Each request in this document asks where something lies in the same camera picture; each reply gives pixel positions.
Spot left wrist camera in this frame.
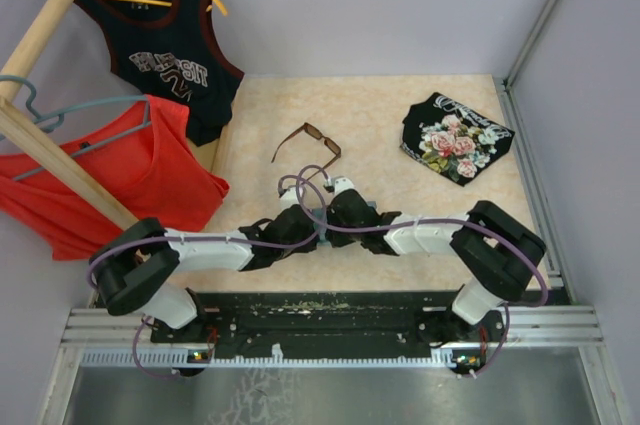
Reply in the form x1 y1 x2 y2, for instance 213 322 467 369
279 186 300 211

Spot grey-blue clothes hanger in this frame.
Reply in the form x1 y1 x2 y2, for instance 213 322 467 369
1 74 151 159

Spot red tank top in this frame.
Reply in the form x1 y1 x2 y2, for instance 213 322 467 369
0 93 231 262

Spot navy basketball jersey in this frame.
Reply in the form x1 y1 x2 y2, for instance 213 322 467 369
74 0 244 146

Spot brown sunglasses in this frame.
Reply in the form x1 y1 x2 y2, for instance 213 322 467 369
269 121 344 178

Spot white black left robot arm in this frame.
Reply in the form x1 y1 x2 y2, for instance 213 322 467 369
88 205 319 342

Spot aluminium frame post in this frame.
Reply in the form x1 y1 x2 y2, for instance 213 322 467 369
502 0 562 92

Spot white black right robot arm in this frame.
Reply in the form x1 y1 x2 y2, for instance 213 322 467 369
326 189 549 341

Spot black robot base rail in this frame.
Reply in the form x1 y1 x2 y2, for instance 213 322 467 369
94 287 506 379

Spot wooden clothes rack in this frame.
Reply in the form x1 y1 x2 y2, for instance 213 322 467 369
0 0 232 246

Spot black floral folded shirt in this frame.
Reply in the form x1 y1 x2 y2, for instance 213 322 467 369
400 92 515 187

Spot grey-blue glasses case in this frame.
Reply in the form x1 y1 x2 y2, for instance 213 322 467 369
312 200 377 249

